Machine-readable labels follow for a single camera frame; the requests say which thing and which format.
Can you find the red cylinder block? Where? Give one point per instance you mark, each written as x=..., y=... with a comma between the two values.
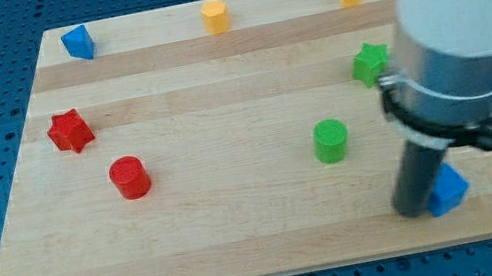
x=130, y=177

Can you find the wooden board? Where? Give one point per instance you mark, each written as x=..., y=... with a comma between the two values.
x=223, y=126

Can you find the green cylinder block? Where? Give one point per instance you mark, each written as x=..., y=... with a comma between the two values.
x=330, y=141

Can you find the yellow hexagon block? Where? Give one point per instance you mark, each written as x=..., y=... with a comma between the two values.
x=215, y=16

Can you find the green star block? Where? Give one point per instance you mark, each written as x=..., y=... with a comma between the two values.
x=369, y=63

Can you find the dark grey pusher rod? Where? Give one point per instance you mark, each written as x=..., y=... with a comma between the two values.
x=416, y=178

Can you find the red star block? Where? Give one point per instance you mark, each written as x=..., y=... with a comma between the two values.
x=69, y=131

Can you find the blue triangle block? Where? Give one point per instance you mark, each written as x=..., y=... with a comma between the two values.
x=79, y=43

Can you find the blue cube block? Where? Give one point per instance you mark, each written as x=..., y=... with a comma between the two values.
x=448, y=191

